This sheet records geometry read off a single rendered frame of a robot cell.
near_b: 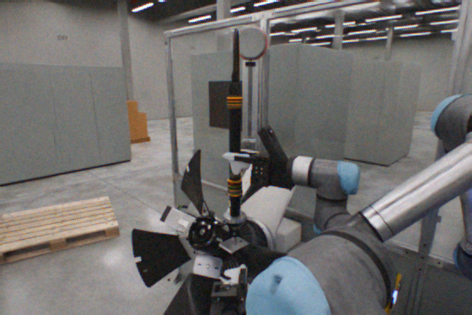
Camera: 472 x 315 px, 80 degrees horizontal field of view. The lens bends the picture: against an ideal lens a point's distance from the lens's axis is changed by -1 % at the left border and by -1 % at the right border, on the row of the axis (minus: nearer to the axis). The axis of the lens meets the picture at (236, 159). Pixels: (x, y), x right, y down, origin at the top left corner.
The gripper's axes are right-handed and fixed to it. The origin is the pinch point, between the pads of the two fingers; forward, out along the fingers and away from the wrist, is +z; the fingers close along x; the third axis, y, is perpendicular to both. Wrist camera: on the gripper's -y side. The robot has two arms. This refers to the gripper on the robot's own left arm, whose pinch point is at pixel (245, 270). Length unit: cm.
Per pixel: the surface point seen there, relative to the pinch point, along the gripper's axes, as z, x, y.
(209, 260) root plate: 11.7, 3.9, 12.9
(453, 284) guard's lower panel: 35, 36, -79
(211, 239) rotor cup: 9.1, -5.1, 10.4
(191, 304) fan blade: 1.6, 11.9, 17.6
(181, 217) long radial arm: 41, 2, 30
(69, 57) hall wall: 1034, -236, 707
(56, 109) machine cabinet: 430, -49, 363
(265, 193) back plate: 44.5, -5.1, -7.0
